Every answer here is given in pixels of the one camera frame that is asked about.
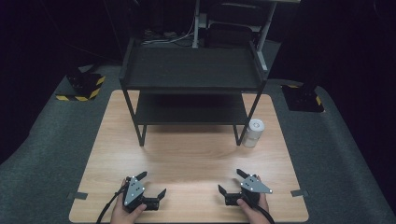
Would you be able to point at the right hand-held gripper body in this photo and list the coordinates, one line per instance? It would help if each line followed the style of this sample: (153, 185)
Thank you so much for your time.
(250, 189)

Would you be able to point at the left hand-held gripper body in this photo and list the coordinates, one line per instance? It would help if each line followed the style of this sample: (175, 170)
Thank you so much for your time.
(134, 193)

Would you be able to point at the person's left hand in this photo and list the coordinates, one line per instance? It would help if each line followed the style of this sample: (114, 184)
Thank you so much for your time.
(122, 213)

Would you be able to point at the person's right hand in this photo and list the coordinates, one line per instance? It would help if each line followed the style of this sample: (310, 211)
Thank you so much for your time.
(253, 213)

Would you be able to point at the white cylindrical bottle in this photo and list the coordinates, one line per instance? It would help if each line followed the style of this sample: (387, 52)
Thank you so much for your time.
(253, 132)

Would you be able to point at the grey tape strip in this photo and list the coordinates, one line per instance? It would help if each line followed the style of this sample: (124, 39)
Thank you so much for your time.
(299, 193)
(77, 195)

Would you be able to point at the black stand base striped tape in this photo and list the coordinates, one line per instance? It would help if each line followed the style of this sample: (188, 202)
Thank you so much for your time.
(303, 98)
(82, 87)

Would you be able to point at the black two-tier metal shelf rack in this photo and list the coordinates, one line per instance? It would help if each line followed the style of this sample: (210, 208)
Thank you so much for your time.
(190, 68)

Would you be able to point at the black office chair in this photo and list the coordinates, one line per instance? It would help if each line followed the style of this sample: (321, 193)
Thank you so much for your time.
(232, 28)

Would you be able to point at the white metal desk frame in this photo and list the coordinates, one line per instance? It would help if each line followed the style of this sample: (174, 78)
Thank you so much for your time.
(264, 34)

